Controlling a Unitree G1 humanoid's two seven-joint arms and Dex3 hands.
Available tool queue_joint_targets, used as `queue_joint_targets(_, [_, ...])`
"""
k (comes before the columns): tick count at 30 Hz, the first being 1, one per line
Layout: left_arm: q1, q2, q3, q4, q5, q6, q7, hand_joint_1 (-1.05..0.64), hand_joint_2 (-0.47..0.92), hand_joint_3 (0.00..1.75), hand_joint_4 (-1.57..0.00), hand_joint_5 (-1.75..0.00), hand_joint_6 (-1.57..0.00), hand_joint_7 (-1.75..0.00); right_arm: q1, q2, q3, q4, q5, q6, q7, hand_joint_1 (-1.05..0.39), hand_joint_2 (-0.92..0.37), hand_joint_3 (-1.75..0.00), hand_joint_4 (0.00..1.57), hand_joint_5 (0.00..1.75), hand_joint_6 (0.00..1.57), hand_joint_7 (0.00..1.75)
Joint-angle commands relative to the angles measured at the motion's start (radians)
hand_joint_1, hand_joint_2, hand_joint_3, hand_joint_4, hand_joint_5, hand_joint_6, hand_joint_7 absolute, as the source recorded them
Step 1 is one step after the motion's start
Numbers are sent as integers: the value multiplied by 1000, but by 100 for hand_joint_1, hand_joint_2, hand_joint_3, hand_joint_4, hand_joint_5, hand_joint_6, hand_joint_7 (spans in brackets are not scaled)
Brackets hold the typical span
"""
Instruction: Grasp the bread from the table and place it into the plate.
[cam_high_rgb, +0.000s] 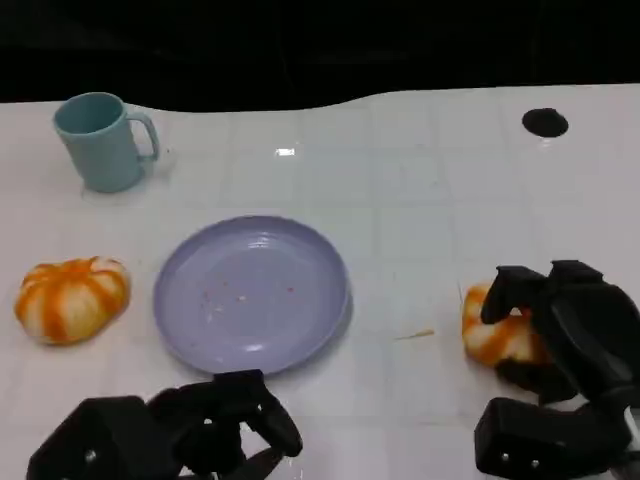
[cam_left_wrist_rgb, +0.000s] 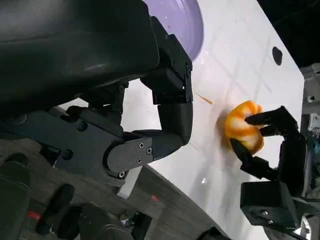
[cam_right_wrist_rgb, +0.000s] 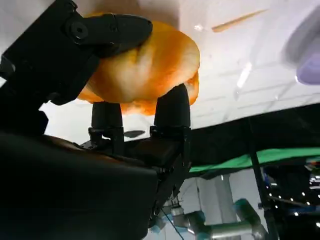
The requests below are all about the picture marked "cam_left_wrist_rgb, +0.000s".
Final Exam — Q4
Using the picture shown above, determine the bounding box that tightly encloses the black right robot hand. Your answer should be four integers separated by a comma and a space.
229, 105, 315, 198

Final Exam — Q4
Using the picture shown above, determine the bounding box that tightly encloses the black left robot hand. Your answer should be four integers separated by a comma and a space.
0, 0, 195, 187

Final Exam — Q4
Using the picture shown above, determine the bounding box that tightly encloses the orange white toy bread roll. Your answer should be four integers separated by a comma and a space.
223, 99, 265, 155

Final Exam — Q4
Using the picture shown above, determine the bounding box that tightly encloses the grey workshop machine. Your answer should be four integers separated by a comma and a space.
301, 63, 320, 141

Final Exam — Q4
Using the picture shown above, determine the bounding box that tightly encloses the lilac plate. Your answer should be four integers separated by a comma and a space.
143, 0, 205, 62

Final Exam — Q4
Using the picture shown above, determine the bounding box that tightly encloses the black cloth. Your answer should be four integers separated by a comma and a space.
257, 0, 320, 68

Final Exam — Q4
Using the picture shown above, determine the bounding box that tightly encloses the black wheeled chair base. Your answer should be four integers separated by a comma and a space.
34, 183, 153, 240

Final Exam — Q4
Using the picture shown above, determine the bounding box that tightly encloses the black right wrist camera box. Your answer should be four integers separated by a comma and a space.
239, 181, 300, 230

